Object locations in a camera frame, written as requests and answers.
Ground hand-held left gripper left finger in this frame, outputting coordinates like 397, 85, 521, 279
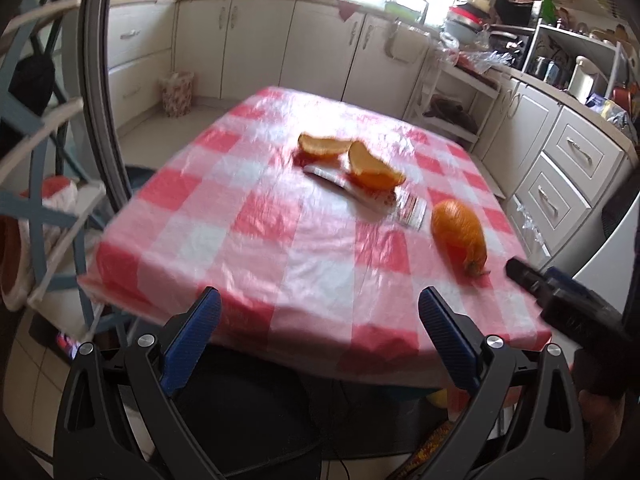
52, 286, 223, 480

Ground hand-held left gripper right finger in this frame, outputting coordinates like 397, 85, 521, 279
419, 286, 586, 480

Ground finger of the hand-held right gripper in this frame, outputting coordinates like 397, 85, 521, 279
544, 266, 619, 312
505, 257, 552, 304

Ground whole orange squash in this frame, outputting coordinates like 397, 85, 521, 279
431, 199, 489, 277

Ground white appliance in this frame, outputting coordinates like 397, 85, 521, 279
572, 175, 640, 312

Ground clear plastic bag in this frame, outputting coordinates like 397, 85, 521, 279
514, 194, 547, 257

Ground black chair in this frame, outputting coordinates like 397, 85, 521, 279
170, 344, 323, 480

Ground red white checked plastic tablecloth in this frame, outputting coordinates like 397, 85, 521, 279
77, 85, 553, 392

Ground white drawer cabinet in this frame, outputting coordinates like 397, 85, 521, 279
472, 77, 632, 262

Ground black frying pan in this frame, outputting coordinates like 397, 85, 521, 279
424, 96, 479, 134

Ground red white plastic bag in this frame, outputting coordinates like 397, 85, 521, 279
17, 176, 82, 247

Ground white shelf rack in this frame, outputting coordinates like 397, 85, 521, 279
407, 62, 502, 147

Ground floral patterned bin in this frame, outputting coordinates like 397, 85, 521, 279
160, 71, 195, 119

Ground stack of bowls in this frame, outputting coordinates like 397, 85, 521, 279
442, 4, 489, 44

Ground white hanging bag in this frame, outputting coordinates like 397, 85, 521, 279
386, 21, 432, 64

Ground blue white folding chair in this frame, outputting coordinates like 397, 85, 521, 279
0, 0, 132, 343

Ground black countertop appliance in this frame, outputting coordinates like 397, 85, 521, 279
492, 0, 544, 27

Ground white kitchen base cabinets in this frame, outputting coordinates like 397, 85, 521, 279
107, 0, 437, 127

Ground red hanging cloth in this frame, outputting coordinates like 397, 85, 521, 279
336, 1, 364, 24

